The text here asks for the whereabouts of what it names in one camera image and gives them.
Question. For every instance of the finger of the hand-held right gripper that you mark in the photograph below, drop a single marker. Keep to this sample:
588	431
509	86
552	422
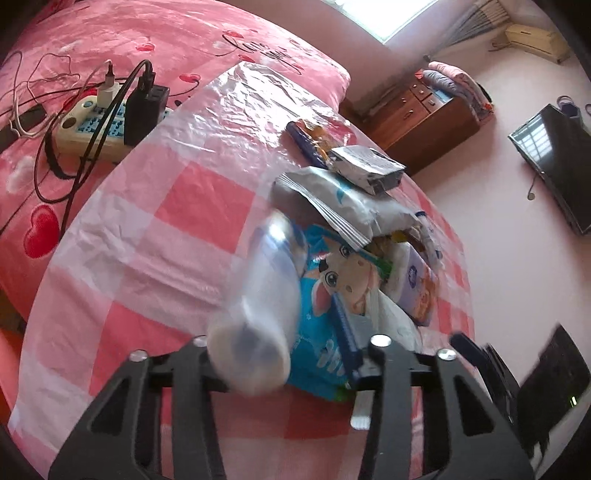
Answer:
466	346

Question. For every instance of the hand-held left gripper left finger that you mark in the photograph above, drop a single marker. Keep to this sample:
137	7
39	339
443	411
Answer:
194	369

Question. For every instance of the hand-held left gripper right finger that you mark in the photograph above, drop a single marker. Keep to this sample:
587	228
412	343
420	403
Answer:
351	350

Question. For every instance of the clear plastic bottle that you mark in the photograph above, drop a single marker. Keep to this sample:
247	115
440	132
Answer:
263	300

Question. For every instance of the dark blue orange snack wrapper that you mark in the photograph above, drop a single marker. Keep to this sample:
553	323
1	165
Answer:
307	138

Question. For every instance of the blue cow print snack bag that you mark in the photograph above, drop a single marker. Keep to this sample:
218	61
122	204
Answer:
318	300

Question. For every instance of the purple orange tissue pack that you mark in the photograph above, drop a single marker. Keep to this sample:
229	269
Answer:
415	281

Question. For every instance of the white grey plastic bag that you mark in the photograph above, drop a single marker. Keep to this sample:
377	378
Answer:
341	198

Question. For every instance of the pink checked plastic tablecloth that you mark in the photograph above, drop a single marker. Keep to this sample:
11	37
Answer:
184	198

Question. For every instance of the silver carton box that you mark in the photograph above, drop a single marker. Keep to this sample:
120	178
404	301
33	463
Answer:
369	166

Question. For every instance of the black flat television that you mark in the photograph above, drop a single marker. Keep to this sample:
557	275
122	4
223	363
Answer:
554	152

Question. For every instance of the brown wooden cabinet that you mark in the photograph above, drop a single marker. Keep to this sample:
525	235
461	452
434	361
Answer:
443	124

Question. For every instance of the black charger block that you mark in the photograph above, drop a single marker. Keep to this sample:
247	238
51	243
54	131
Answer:
143	110

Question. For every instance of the stack of folded blankets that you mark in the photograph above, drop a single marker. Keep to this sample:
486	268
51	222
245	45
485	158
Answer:
455	81

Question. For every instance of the cream power strip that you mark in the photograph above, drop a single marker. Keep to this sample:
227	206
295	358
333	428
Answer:
87	124

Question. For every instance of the white charger plug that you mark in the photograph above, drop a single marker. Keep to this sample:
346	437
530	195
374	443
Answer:
107	94

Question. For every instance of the black flat device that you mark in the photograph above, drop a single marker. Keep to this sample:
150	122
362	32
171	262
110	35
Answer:
27	117

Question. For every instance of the grey curtain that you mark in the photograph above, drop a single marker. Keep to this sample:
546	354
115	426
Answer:
471	23

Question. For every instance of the pink heart print bed blanket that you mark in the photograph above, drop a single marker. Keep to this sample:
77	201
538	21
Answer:
138	37

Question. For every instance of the large bright window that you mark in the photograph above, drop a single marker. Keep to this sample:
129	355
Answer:
383	14

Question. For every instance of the cream wall air conditioner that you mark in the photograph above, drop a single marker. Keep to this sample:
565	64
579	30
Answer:
531	39

